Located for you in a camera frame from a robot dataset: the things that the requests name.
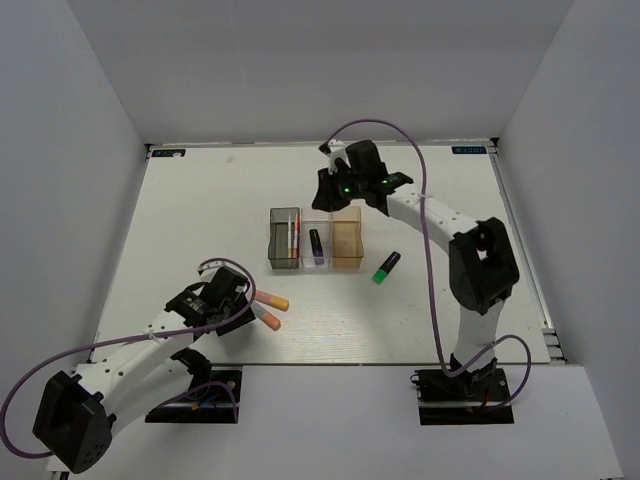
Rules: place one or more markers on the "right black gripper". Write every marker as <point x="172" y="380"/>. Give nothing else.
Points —
<point x="327" y="198"/>

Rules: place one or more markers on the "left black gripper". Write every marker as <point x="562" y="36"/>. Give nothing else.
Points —
<point x="248" y="316"/>

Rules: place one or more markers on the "orange marker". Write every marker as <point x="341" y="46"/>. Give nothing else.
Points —
<point x="268" y="318"/>
<point x="272" y="300"/>

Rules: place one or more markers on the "pink thin pen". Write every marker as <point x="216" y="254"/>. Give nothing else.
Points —
<point x="295" y="240"/>

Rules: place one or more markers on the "purple cap black highlighter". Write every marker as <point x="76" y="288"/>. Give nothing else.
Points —
<point x="316" y="247"/>

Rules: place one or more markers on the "green cap black highlighter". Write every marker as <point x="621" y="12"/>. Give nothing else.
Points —
<point x="386" y="267"/>

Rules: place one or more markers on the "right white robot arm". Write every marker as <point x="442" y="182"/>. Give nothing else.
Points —
<point x="481" y="263"/>

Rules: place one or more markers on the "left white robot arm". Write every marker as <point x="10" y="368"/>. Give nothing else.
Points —
<point x="79" y="415"/>

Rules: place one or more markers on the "clear transparent container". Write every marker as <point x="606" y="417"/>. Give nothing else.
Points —
<point x="312" y="219"/>

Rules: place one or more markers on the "orange transparent container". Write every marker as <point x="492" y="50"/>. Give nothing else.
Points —
<point x="346" y="234"/>

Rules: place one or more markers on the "dark grey transparent container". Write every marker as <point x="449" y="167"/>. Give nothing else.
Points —
<point x="277" y="248"/>

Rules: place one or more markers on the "right blue table label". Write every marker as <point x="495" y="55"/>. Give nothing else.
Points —
<point x="468" y="150"/>

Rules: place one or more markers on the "left black table label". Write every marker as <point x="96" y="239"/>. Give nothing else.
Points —
<point x="168" y="153"/>

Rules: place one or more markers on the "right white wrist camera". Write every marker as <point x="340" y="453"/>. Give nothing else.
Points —
<point x="333" y="150"/>

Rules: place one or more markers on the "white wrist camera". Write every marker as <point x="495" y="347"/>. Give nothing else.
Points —
<point x="333" y="150"/>
<point x="207" y="269"/>

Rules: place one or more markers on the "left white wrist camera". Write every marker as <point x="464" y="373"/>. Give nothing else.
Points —
<point x="207" y="269"/>

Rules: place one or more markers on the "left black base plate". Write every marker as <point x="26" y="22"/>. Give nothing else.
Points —
<point x="211" y="405"/>

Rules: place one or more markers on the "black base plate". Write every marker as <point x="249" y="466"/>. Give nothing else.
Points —
<point x="439" y="404"/>
<point x="211" y="405"/>

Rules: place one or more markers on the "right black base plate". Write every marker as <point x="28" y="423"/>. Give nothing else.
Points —
<point x="439" y="404"/>

